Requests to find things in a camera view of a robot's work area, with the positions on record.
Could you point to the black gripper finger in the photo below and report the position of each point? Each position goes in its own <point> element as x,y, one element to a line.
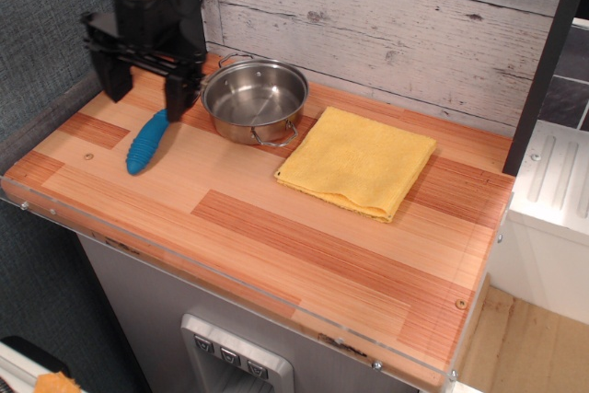
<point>114,73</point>
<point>181,93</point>

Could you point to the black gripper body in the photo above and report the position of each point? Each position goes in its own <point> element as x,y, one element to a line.
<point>137,29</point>

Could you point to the blue handled fork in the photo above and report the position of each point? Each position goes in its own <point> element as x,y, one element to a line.
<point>146,143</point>

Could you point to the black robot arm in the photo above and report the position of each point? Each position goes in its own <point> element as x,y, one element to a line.
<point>164,37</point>

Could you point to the stainless steel pot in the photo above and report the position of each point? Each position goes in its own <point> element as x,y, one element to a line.
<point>256,101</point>

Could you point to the yellow folded cloth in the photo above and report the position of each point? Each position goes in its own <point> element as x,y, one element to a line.
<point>356,163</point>

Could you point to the clear acrylic edge strip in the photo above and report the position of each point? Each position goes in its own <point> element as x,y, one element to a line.
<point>306,266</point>

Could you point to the grey toy fridge cabinet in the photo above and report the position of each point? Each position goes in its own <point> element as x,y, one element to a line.
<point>150,302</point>

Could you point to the silver dispenser panel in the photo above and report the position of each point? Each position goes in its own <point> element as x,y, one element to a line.
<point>225,362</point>

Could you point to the black orange object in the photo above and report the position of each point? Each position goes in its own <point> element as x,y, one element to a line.
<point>26,367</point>

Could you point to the white toy sink unit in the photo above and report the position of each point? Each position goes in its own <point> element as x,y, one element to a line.
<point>541,252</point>

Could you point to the dark right frame post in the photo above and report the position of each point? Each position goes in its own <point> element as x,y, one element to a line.
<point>561,23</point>

